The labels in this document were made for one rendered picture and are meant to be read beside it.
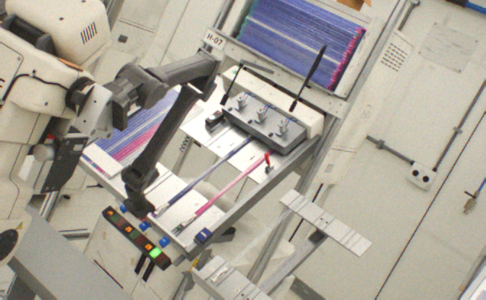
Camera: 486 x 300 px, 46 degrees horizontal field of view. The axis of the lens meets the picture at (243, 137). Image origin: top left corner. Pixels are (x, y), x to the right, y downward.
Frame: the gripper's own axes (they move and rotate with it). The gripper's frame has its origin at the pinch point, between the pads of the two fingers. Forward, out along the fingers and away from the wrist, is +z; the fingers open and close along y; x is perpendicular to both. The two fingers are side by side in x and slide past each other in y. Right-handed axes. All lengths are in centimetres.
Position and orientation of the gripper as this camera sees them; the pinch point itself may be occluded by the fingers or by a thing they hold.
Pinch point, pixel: (143, 219)
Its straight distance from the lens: 208.0
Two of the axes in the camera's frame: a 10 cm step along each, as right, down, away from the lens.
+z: 0.6, 6.8, 7.3
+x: -6.9, 5.5, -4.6
